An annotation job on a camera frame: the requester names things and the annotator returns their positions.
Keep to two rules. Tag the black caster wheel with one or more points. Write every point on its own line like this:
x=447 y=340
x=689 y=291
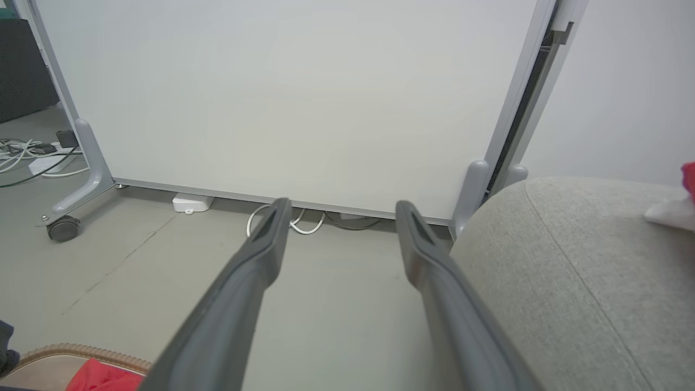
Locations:
x=63 y=228

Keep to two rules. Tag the grey sofa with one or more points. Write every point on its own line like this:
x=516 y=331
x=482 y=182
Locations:
x=586 y=282

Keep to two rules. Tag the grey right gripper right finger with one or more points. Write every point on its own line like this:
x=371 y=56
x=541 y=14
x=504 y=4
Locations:
x=456 y=320

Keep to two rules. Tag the black cabinet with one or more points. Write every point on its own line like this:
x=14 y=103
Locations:
x=24 y=70

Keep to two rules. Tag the black plug adapter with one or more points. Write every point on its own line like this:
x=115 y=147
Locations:
x=67 y=138

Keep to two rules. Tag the grey partition foot with caster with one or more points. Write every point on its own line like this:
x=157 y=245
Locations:
x=89 y=174

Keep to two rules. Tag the wide white partition panel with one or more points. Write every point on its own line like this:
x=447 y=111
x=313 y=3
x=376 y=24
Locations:
x=282 y=98

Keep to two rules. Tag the grey partition foot without caster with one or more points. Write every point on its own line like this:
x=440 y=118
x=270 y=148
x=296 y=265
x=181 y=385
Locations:
x=470 y=190

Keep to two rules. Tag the narrow white partition panel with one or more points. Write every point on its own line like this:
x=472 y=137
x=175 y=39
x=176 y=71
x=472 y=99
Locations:
x=624 y=81

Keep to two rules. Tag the white power strip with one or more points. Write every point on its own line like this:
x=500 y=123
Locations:
x=46 y=164

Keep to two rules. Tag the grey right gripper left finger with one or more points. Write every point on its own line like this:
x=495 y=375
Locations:
x=233 y=309

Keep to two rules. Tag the white garment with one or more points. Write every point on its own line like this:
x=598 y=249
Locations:
x=673 y=213

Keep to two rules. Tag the white power adapter box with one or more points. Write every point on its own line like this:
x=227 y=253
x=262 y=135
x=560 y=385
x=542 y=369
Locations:
x=191 y=203

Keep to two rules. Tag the small red garment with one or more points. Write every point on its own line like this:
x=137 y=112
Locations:
x=689 y=182

